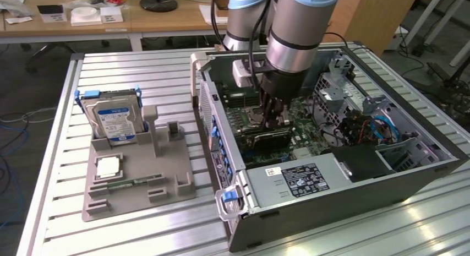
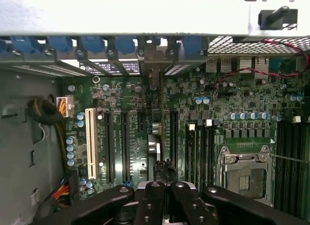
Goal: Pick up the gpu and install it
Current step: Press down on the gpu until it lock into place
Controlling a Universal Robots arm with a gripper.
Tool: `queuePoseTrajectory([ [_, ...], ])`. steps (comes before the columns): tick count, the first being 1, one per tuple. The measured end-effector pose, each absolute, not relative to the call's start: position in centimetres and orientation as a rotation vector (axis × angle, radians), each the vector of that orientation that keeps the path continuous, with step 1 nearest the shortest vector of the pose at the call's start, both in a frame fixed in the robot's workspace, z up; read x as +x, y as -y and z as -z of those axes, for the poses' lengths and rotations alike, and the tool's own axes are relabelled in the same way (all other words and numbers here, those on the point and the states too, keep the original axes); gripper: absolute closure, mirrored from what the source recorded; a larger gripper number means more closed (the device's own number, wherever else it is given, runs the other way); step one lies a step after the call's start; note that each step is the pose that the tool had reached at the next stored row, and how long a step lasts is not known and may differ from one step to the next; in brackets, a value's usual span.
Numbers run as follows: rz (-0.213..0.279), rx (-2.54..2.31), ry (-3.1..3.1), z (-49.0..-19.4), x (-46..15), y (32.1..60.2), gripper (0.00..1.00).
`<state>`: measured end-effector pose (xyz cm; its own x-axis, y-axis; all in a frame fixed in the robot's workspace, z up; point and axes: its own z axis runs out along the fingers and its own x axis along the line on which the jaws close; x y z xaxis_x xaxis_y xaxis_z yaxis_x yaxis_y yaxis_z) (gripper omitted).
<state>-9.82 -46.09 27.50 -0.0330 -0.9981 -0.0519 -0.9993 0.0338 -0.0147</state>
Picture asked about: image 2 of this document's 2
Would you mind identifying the black RAM slot bank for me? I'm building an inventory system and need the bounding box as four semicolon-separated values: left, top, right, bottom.
275;115;310;210
185;120;215;189

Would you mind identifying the long black expansion slot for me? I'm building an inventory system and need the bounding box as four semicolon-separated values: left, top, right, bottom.
103;110;116;185
120;110;131;185
169;110;179;164

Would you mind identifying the metal CPU socket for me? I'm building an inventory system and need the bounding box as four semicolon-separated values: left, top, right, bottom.
216;144;276;200

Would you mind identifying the short black expansion slot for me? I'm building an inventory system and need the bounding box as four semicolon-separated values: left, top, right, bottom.
137;110;147;133

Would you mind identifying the white expansion slot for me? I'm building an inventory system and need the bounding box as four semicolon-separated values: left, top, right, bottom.
84;107;98;180

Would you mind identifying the thin metal locking lever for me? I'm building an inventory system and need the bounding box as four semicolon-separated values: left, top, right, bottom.
268;152;310;165

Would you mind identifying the green motherboard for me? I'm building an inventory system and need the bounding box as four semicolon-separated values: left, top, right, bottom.
62;54;310;211

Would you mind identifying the white power connector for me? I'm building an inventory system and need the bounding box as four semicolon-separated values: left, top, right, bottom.
55;95;75;119

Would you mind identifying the open dark grey PC case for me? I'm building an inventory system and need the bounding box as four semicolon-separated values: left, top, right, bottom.
0;0;310;225

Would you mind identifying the black case lock piece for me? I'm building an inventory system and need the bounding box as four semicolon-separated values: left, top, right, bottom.
257;5;299;31

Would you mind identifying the coloured power wire bundle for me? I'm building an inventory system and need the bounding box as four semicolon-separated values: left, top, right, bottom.
47;177;73;210

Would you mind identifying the black sleeved cable bundle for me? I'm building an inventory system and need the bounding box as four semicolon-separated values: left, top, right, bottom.
26;95;73;174

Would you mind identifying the twisted red black wire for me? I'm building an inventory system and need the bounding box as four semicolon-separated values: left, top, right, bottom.
210;38;310;100

